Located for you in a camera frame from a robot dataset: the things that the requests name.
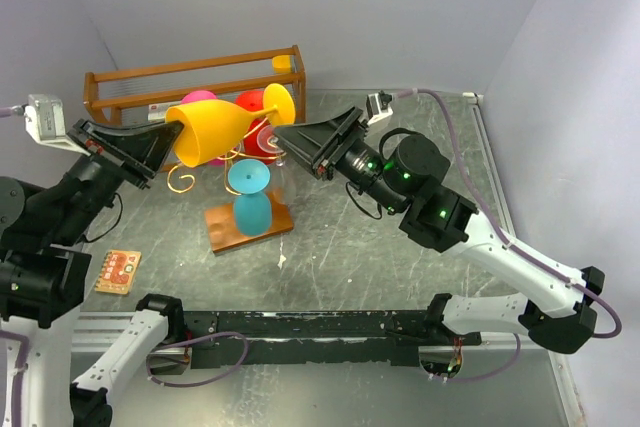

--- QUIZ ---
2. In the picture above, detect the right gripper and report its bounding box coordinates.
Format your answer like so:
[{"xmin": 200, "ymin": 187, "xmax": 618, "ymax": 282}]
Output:
[{"xmin": 273, "ymin": 104, "xmax": 405, "ymax": 213}]

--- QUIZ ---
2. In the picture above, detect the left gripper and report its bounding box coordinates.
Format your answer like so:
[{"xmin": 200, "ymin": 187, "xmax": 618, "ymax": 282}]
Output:
[{"xmin": 48, "ymin": 112, "xmax": 186, "ymax": 242}]

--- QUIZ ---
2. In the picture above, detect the clear flute glass two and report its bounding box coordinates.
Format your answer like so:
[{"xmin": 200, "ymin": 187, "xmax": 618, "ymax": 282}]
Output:
[{"xmin": 257, "ymin": 125, "xmax": 285, "ymax": 167}]

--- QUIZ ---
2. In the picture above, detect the clear flute glass one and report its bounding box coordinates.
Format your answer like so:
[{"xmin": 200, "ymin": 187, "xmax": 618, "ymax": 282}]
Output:
[{"xmin": 271, "ymin": 159, "xmax": 296, "ymax": 205}]

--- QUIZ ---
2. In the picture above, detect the yellow plastic wine glass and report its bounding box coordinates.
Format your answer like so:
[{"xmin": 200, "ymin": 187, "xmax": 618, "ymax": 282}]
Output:
[{"xmin": 165, "ymin": 83, "xmax": 296, "ymax": 168}]

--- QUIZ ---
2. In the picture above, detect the pink plastic wine glass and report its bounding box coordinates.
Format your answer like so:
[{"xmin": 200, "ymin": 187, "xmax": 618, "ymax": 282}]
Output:
[{"xmin": 180, "ymin": 90, "xmax": 224, "ymax": 167}]

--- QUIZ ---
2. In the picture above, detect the red plastic wine glass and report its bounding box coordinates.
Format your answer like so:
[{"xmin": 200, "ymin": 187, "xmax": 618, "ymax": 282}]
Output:
[{"xmin": 235, "ymin": 90, "xmax": 275, "ymax": 165}]

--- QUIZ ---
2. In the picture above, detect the blue plastic wine glass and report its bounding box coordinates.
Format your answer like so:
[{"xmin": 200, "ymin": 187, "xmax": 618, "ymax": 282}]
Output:
[{"xmin": 227, "ymin": 159, "xmax": 272, "ymax": 237}]

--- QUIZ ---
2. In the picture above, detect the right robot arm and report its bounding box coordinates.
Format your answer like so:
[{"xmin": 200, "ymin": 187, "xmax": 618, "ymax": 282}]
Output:
[{"xmin": 274, "ymin": 108, "xmax": 605, "ymax": 354}]

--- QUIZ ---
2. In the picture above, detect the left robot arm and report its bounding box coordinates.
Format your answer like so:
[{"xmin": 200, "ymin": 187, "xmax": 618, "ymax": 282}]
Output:
[{"xmin": 1, "ymin": 120, "xmax": 187, "ymax": 426}]

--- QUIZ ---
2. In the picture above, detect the orange wooden shelf rack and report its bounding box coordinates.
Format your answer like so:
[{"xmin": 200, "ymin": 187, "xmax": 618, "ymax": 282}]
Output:
[{"xmin": 83, "ymin": 45, "xmax": 307, "ymax": 125}]

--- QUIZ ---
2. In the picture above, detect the white red box on shelf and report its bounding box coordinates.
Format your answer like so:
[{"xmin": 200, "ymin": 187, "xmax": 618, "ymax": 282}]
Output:
[{"xmin": 147, "ymin": 102, "xmax": 175, "ymax": 123}]

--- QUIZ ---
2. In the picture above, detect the yellow block on shelf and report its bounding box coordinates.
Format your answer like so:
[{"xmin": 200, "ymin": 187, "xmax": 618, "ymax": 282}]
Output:
[{"xmin": 271, "ymin": 54, "xmax": 295, "ymax": 74}]

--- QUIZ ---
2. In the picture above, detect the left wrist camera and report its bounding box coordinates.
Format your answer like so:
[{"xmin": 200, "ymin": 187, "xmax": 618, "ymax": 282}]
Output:
[{"xmin": 24, "ymin": 94, "xmax": 86, "ymax": 154}]

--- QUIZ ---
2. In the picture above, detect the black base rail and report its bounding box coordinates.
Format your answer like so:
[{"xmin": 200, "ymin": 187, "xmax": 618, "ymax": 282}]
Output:
[{"xmin": 161, "ymin": 310, "xmax": 481, "ymax": 367}]

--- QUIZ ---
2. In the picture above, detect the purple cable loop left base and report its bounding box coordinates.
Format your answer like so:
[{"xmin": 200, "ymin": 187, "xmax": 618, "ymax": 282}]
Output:
[{"xmin": 144, "ymin": 331, "xmax": 250, "ymax": 389}]

